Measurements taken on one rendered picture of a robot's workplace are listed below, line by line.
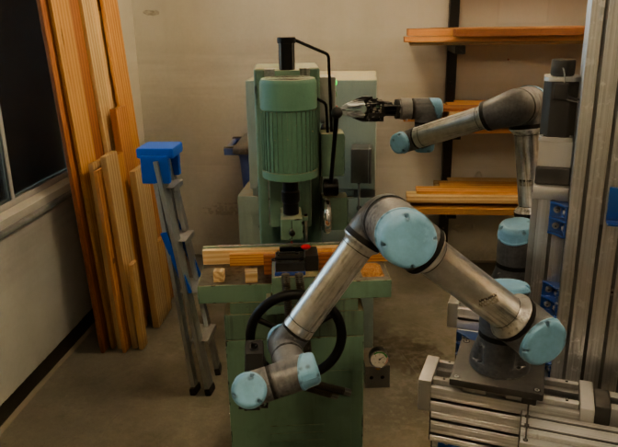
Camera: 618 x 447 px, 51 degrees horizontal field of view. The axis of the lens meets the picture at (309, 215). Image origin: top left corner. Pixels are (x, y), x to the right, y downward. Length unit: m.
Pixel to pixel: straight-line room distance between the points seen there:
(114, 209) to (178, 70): 1.47
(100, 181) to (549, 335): 2.35
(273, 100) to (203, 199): 2.78
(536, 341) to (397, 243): 0.41
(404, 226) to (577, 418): 0.72
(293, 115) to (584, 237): 0.87
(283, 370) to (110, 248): 2.09
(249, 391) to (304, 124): 0.88
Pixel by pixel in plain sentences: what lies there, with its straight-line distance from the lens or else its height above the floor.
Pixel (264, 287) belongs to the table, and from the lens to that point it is 2.01.
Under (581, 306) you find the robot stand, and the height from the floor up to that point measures 0.95.
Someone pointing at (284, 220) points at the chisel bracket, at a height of 1.07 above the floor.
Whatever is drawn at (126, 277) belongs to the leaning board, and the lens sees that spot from 3.48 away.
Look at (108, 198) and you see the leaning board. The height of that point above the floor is 0.83.
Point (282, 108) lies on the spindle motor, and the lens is 1.93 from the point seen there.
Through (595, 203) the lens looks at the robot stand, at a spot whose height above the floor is 1.23.
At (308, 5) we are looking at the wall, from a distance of 4.35.
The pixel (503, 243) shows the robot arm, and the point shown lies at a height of 0.99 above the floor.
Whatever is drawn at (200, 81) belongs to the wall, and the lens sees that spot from 4.50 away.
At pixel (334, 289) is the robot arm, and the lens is 1.48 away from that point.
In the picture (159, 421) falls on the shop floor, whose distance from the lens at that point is 3.03.
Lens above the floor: 1.69
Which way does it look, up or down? 17 degrees down
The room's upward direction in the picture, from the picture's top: 1 degrees counter-clockwise
